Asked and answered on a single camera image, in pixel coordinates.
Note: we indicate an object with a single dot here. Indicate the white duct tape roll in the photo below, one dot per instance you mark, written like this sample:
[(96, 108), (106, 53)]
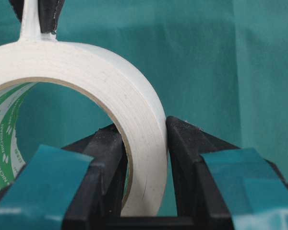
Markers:
[(113, 83)]

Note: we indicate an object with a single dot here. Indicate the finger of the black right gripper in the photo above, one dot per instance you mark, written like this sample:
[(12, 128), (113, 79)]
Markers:
[(49, 12), (17, 6)]

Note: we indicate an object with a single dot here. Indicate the green table cloth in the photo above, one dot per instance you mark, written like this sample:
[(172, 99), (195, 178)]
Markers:
[(221, 65)]

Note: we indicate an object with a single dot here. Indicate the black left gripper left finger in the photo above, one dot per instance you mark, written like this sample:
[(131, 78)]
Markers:
[(70, 188)]

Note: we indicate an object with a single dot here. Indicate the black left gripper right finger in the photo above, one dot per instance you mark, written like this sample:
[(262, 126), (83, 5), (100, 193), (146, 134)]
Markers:
[(222, 186)]

